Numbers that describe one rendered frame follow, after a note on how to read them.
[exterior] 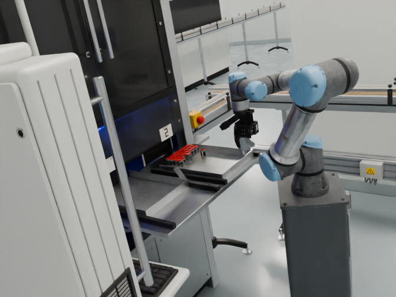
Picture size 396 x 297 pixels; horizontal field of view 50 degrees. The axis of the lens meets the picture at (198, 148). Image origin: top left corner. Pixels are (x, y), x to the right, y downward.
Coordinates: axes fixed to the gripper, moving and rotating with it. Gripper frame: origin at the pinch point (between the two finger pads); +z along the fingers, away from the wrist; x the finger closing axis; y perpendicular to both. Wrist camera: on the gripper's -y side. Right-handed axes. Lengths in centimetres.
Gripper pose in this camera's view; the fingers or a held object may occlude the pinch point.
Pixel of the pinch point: (243, 152)
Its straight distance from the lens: 187.7
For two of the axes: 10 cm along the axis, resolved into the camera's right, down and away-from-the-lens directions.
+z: 1.6, 9.2, 3.6
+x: 5.7, -3.8, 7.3
